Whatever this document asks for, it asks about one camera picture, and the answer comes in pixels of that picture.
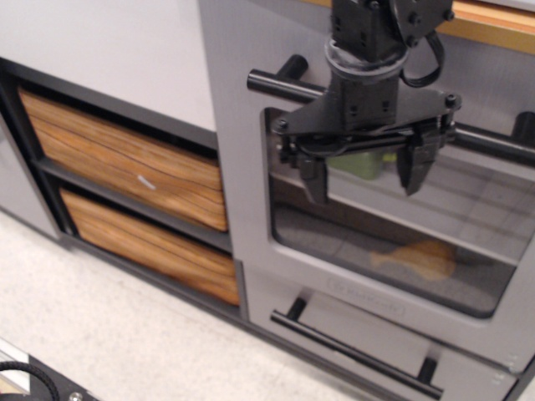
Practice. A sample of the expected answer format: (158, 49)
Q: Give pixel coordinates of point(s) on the black oven door handle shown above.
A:
(517, 147)

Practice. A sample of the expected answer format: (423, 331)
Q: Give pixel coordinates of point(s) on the dark grey shelf frame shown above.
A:
(51, 177)

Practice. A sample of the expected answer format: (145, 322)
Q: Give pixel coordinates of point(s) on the lower wood-pattern storage bin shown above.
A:
(191, 263)

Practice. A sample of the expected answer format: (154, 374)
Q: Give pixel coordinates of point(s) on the upper wood-pattern storage bin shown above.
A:
(172, 179)

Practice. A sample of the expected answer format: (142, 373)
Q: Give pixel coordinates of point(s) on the grey upper oven rack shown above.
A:
(476, 201)

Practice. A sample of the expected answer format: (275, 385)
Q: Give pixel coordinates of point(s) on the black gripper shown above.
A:
(353, 116)

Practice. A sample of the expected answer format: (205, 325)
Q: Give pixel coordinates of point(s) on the green toy bell pepper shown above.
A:
(366, 165)

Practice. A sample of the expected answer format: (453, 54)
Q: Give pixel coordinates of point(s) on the grey cabinet panel left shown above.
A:
(20, 196)

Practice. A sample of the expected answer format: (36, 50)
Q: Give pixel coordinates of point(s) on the grey oven door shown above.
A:
(495, 85)

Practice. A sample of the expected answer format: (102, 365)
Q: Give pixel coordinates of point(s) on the toy chicken drumstick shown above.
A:
(431, 260)

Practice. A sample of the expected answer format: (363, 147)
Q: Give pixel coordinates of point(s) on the wooden countertop edge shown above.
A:
(493, 24)

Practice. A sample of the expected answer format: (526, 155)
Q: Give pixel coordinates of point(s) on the wood-pattern storage bin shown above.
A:
(172, 179)
(191, 263)

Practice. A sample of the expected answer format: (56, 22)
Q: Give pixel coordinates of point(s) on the black drawer handle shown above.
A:
(420, 383)

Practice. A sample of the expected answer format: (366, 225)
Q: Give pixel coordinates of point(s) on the grey bottom oven drawer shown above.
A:
(460, 376)

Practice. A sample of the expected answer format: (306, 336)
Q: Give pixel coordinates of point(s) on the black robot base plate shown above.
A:
(67, 389)

